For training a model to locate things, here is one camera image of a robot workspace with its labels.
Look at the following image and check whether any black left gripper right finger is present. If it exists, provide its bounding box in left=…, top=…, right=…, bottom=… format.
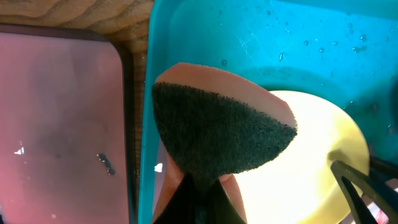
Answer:
left=201, top=180, right=245, bottom=224

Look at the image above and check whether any yellow plate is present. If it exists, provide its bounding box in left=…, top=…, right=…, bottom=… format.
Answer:
left=235, top=91, right=369, bottom=224

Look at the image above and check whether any black tray with pink water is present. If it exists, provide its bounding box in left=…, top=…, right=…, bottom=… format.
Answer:
left=1, top=23, right=136, bottom=223

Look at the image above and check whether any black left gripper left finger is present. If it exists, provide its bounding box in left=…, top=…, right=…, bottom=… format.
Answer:
left=154, top=174, right=198, bottom=224

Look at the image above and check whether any teal plastic tray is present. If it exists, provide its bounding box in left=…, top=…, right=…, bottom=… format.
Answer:
left=138, top=0, right=397, bottom=223

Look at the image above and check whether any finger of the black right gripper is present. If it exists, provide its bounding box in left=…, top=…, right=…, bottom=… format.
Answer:
left=369, top=156, right=397, bottom=179
left=330, top=159, right=398, bottom=224

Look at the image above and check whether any pink and green sponge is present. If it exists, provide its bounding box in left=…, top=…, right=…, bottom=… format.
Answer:
left=152, top=63, right=297, bottom=223

